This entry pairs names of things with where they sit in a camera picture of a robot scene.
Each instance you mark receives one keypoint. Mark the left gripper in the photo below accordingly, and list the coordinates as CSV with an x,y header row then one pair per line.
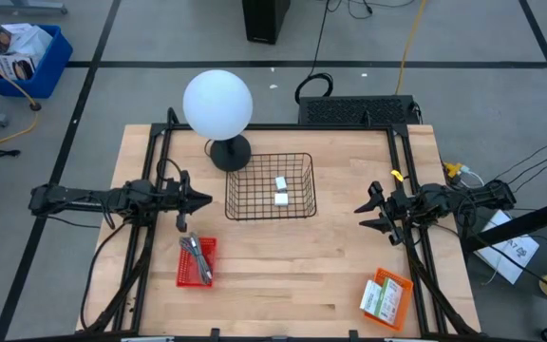
x,y
176,197

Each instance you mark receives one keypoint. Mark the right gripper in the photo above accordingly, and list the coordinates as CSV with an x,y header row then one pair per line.
x,y
401,206

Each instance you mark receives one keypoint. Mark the small white charger cube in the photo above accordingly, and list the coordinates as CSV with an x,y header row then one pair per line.
x,y
280,183
280,200

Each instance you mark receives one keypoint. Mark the orange plastic basket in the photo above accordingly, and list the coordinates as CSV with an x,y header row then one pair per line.
x,y
404,304

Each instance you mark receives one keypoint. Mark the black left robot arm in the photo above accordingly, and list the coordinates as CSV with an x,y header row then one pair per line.
x,y
88,199

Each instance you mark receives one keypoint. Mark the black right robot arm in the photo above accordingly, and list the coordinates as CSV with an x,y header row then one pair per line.
x,y
482,197

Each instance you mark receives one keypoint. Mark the blue plastic bin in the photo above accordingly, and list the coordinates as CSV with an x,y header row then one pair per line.
x,y
50,71

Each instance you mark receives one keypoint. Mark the yellow tag on gripper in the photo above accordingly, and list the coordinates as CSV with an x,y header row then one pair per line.
x,y
397,175

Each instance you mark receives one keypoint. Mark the red plastic basket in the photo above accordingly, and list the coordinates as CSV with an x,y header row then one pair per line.
x,y
185,275

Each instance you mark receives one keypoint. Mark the yellow plug connector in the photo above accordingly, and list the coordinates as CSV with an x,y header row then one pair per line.
x,y
453,169

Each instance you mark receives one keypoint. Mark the white globe lamp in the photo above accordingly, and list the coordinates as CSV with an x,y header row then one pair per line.
x,y
218,104

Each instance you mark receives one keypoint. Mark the black perforated metal case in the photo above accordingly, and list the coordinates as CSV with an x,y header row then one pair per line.
x,y
356,110

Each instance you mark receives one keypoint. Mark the white printed paper sheet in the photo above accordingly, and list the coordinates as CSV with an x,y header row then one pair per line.
x,y
506,266

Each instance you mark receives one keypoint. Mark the black metal beam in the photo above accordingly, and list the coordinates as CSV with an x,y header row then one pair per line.
x,y
530,221

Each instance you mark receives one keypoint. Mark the black computer tower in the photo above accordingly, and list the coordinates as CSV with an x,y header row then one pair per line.
x,y
265,19

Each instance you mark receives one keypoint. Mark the white carton with dark print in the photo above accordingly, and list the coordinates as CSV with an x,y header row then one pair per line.
x,y
12,66
10,38

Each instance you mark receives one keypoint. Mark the black metal table frame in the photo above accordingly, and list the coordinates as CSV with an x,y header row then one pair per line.
x,y
302,127

